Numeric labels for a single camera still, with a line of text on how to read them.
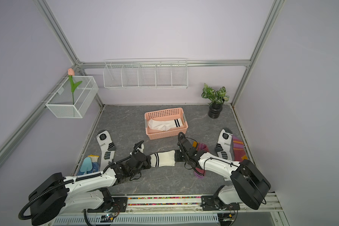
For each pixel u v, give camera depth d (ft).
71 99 2.65
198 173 2.06
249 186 1.39
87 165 2.84
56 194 1.36
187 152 2.18
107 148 3.10
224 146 3.13
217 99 3.06
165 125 3.48
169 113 3.66
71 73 2.72
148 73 3.26
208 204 2.40
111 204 2.24
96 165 2.86
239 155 2.98
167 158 2.84
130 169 2.07
